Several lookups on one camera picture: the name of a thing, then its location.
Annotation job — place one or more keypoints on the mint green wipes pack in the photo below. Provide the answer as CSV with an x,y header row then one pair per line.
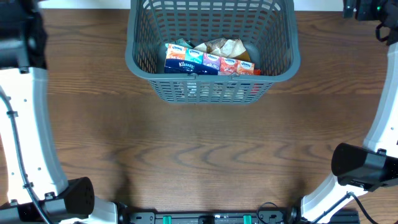
x,y
184,43

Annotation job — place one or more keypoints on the grey plastic slotted basket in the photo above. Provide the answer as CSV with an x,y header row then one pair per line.
x,y
267,28

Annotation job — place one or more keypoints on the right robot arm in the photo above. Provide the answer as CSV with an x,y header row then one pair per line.
x,y
371,165

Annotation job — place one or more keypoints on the orange and tan cracker pack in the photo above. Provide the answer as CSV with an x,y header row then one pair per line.
x,y
256,72

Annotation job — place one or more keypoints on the beige grain bag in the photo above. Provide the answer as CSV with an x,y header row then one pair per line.
x,y
229,48

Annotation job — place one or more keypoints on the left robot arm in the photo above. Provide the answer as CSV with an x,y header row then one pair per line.
x,y
38,189

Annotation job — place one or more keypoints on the Kleenex tissue multipack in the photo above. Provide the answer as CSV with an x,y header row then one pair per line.
x,y
183,60

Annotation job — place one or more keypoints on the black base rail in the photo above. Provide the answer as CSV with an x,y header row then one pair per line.
x,y
264,214

